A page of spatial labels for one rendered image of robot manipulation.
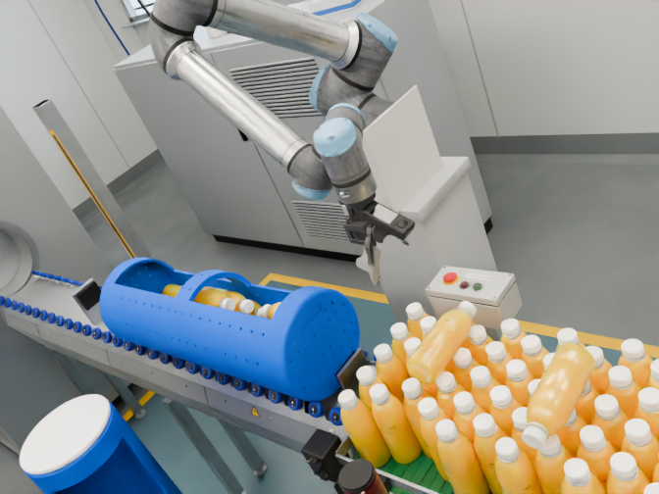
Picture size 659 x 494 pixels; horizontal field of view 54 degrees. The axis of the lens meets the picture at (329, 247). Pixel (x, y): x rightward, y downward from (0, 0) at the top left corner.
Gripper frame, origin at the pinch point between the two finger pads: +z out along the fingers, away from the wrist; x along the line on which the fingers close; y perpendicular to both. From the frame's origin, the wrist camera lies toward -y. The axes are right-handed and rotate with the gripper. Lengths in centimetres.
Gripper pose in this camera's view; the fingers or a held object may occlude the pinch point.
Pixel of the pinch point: (395, 265)
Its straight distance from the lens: 154.1
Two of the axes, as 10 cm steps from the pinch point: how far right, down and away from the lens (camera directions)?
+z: 3.7, 7.9, 4.9
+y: -7.4, -0.8, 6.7
